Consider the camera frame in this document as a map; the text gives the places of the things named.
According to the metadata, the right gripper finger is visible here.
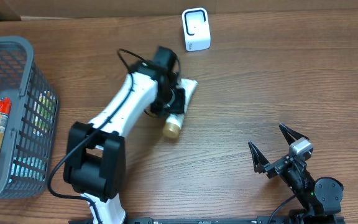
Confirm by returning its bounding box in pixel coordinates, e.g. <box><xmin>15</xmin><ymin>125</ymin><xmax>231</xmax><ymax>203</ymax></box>
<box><xmin>279</xmin><ymin>123</ymin><xmax>309</xmax><ymax>145</ymax></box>
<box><xmin>248</xmin><ymin>141</ymin><xmax>269</xmax><ymax>173</ymax></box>

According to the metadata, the white cream tube gold cap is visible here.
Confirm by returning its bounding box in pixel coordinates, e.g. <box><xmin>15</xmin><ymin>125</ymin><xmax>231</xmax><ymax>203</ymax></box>
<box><xmin>163</xmin><ymin>78</ymin><xmax>198</xmax><ymax>140</ymax></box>

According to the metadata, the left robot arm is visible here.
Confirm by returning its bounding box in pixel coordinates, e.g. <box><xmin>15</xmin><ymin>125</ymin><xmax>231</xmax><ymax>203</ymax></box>
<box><xmin>63</xmin><ymin>46</ymin><xmax>186</xmax><ymax>223</ymax></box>

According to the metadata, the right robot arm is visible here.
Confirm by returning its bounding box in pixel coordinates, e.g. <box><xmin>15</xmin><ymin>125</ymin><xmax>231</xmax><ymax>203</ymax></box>
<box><xmin>248</xmin><ymin>123</ymin><xmax>345</xmax><ymax>223</ymax></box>

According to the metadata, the white barcode scanner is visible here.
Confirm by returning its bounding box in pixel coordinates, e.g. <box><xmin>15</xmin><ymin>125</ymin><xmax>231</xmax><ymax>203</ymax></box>
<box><xmin>181</xmin><ymin>7</ymin><xmax>211</xmax><ymax>52</ymax></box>

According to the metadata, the grey plastic basket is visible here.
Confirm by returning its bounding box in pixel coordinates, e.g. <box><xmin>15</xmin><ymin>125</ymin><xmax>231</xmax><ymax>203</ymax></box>
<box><xmin>0</xmin><ymin>36</ymin><xmax>60</xmax><ymax>199</ymax></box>

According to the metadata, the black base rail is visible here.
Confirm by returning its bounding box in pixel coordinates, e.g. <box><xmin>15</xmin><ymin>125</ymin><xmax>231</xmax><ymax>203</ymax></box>
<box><xmin>68</xmin><ymin>216</ymin><xmax>346</xmax><ymax>224</ymax></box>

